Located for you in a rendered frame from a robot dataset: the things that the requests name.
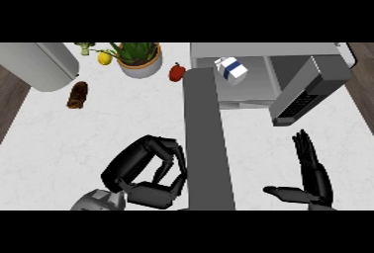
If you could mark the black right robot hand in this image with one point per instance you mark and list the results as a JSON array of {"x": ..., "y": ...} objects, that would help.
[{"x": 311, "y": 174}]

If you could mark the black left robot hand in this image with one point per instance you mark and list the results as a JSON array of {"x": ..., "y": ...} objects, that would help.
[{"x": 128, "y": 164}]

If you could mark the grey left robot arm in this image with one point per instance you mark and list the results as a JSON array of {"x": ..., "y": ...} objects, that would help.
[{"x": 98, "y": 201}]

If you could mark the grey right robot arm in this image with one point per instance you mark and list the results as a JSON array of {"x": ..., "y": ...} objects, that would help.
[{"x": 321, "y": 207}]

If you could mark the dark grey microwave door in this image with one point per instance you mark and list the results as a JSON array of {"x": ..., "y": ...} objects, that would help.
[{"x": 207, "y": 138}]

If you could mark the grey microwave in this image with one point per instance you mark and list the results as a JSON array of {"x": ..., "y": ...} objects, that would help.
[{"x": 277, "y": 79}]

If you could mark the white blue milk carton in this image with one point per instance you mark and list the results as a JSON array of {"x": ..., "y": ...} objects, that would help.
[{"x": 231, "y": 70}]

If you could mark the brown bread loaf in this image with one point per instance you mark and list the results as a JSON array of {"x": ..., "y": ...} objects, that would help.
[{"x": 77, "y": 95}]

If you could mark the red bell pepper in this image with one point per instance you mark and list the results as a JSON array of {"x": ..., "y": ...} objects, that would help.
[{"x": 176, "y": 72}]

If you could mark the potted green plant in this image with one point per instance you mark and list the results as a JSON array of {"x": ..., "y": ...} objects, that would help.
[{"x": 139, "y": 59}]

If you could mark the yellow lemon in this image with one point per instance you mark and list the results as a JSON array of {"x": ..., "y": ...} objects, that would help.
[{"x": 104, "y": 58}]

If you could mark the pale grey rounded appliance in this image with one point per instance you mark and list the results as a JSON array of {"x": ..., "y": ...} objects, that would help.
[{"x": 39, "y": 64}]

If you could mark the green broccoli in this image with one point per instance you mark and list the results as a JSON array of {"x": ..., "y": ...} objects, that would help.
[{"x": 85, "y": 47}]

